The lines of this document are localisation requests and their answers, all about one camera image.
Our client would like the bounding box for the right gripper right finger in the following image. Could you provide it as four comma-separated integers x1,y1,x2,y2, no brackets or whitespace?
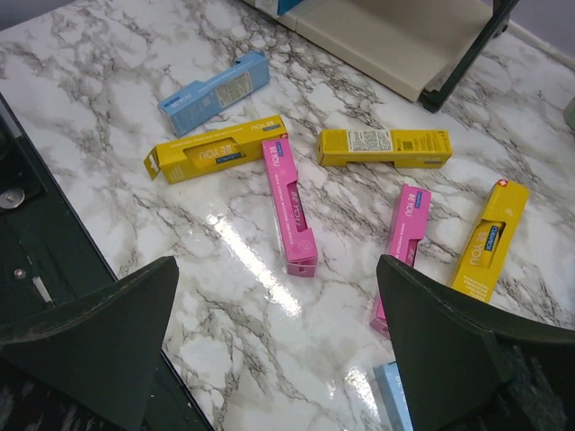
376,255,574,430

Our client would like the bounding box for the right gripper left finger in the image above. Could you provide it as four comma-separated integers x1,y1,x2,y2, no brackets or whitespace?
1,257,179,430

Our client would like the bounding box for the pink toothpaste box long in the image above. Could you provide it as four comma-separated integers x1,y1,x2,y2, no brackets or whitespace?
261,136,319,277

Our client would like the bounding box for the metallic blue toothpaste box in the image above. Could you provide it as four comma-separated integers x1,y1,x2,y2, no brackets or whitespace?
277,0,303,16

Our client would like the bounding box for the beige three-tier shelf rack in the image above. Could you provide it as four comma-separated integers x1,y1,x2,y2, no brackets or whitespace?
250,0,517,112

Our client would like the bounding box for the yellow toothpaste box right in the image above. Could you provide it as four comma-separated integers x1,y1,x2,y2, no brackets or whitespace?
450,179,530,303

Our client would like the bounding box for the yellow toothpaste box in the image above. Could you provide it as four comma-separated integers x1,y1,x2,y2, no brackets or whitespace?
317,129,453,169
144,115,288,184
450,179,530,303

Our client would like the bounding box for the black base bar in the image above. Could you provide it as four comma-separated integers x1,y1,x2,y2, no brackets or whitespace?
1,104,210,430

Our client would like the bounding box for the yellow toothpaste box lower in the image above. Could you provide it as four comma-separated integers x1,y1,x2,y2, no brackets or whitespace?
144,115,288,184

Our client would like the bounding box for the yellow toothpaste box middle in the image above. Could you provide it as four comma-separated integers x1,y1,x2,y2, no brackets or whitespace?
317,129,453,169

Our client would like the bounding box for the light blue toothpaste box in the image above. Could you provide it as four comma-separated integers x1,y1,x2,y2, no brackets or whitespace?
157,51,270,137

